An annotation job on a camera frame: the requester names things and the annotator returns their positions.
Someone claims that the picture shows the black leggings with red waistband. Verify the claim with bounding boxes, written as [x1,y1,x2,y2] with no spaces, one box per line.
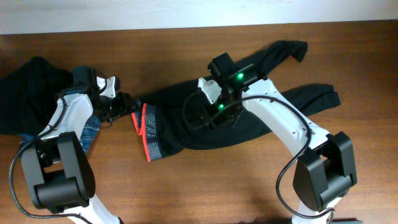
[131,40,341,162]

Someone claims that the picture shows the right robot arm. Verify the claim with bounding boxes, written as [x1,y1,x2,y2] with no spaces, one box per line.
[194,53,358,223]

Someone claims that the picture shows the black garment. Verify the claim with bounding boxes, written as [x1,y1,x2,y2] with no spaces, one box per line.
[1,57,73,136]

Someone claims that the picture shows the blue denim jeans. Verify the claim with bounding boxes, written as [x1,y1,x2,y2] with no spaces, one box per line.
[16,115,101,156]

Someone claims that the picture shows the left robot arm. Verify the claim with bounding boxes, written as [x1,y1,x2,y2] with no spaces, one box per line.
[15,66,139,224]

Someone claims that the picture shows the right black cable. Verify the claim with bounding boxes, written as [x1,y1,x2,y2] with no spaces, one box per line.
[182,88,335,220]

